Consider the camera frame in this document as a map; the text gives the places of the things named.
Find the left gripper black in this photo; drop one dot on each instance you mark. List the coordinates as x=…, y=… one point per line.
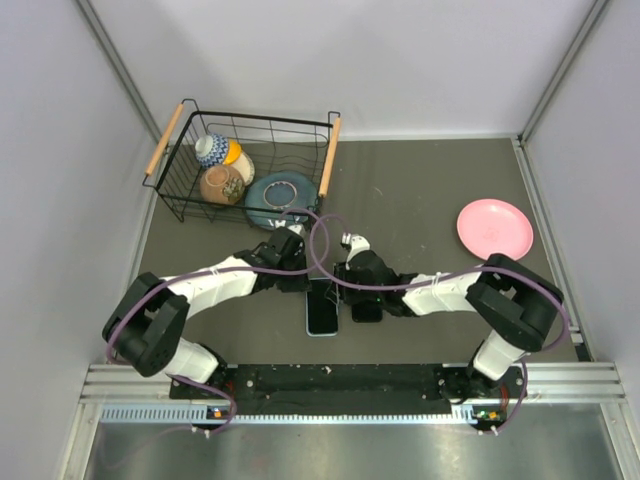
x=301, y=284

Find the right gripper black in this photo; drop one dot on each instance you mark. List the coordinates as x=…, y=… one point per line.
x=342, y=270

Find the blue smartphone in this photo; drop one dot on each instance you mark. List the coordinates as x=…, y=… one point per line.
x=367, y=312

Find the black smartphone face down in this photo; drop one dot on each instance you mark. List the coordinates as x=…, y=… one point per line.
x=322, y=312

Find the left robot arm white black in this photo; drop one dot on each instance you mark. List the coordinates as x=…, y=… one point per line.
x=146, y=328

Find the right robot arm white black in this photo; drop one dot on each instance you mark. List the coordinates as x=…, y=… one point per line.
x=519, y=306

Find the dark teal plate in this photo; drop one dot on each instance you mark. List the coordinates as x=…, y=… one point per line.
x=269, y=196

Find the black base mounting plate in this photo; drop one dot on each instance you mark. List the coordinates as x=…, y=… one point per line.
x=358, y=389

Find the brown ceramic bowl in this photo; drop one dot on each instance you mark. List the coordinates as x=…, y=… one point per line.
x=222, y=185

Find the pink plate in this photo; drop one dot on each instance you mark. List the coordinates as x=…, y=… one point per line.
x=488, y=226

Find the beige bowl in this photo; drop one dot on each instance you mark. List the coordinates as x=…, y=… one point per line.
x=246, y=168

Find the yellow bowl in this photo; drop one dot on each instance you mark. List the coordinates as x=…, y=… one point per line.
x=233, y=152

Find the blue white patterned bowl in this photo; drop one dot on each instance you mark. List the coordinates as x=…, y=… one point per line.
x=212, y=149

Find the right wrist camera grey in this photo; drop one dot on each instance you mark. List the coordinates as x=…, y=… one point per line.
x=354, y=244

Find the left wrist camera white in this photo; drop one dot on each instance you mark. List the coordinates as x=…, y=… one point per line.
x=297, y=228

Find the black wire dish basket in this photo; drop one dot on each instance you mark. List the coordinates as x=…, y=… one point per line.
x=273, y=143

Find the grey slotted cable duct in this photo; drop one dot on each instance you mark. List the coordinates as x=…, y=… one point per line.
x=212, y=415

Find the aluminium frame rail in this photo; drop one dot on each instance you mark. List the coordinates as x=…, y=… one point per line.
x=577, y=382

